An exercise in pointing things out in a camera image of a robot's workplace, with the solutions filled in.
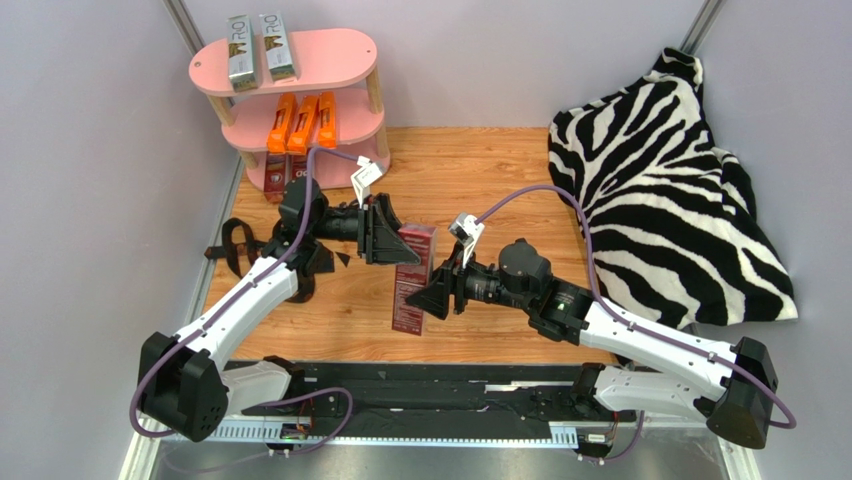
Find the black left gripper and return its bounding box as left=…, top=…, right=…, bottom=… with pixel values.
left=310, top=193, right=424, bottom=266

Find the red toothpaste box front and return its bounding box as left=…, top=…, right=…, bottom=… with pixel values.
left=391, top=223, right=436, bottom=336

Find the red toothpaste box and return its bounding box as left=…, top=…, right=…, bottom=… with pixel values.
left=263, top=152, right=289, bottom=203
left=288, top=149, right=315, bottom=181
left=391, top=223, right=436, bottom=336

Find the red toothpaste box back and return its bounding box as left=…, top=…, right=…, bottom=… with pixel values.
left=288, top=149, right=315, bottom=181

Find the orange toothpaste box diagonal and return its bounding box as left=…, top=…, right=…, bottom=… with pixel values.
left=286, top=95, right=319, bottom=155

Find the orange toothpaste box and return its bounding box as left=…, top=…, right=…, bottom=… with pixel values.
left=317, top=91, right=337, bottom=149
left=266, top=93, right=298, bottom=154

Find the teal silver toothpaste box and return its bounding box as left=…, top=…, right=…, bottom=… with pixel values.
left=227, top=15, right=259, bottom=93

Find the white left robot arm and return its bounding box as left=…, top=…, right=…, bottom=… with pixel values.
left=130, top=178, right=421, bottom=442

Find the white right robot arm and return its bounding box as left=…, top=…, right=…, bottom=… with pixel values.
left=405, top=239, right=778, bottom=449

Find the pink three-tier shelf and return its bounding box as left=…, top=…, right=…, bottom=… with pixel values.
left=188, top=28, right=391, bottom=189

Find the small black triangle piece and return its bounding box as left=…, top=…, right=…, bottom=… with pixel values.
left=335, top=252, right=351, bottom=267

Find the zebra print cloth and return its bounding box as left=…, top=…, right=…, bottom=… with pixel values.
left=547, top=48, right=799, bottom=329

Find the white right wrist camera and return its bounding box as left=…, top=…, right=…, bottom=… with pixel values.
left=448, top=212, right=486, bottom=268

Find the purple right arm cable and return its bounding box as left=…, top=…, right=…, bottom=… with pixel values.
left=473, top=183, right=799, bottom=464

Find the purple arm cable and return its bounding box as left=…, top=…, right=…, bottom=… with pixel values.
left=473, top=183, right=799, bottom=464
left=129, top=147, right=364, bottom=461

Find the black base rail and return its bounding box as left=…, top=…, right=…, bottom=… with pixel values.
left=140, top=360, right=667, bottom=451

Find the black orange strap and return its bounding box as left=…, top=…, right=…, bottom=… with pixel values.
left=203, top=216, right=337, bottom=305

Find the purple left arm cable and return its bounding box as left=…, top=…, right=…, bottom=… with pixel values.
left=129, top=147, right=364, bottom=461

